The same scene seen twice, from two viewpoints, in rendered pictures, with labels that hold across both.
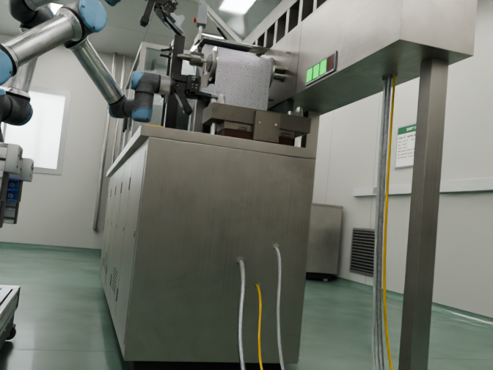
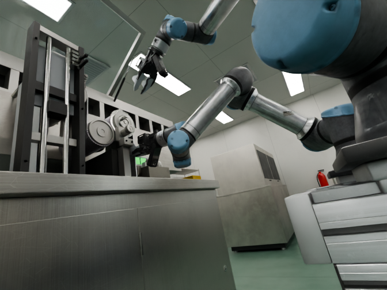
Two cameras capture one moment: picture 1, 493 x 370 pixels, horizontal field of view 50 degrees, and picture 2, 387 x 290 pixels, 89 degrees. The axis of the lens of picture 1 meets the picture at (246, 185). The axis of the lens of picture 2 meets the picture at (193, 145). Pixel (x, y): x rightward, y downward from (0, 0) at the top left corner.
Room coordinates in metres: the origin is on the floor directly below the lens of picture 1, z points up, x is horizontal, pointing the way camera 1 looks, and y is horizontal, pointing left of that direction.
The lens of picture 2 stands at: (2.56, 1.06, 0.78)
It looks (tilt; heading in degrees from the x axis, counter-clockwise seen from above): 18 degrees up; 227
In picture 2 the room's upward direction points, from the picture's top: 11 degrees counter-clockwise
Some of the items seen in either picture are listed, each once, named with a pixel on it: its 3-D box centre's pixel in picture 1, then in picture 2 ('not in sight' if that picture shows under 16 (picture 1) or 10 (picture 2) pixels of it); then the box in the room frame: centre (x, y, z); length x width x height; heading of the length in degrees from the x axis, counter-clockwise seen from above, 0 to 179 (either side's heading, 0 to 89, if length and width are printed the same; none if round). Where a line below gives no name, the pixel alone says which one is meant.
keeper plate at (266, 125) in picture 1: (266, 127); not in sight; (1.98, -0.06, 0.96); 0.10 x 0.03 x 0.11; 107
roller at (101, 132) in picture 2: not in sight; (86, 140); (2.34, 0.11, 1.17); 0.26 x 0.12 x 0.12; 107
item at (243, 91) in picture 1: (240, 98); (119, 157); (2.17, 0.06, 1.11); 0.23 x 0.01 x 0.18; 107
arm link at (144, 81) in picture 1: (144, 82); (177, 133); (2.06, 0.44, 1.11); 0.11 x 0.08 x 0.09; 107
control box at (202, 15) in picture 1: (200, 16); not in sight; (2.73, 0.33, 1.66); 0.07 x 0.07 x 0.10; 7
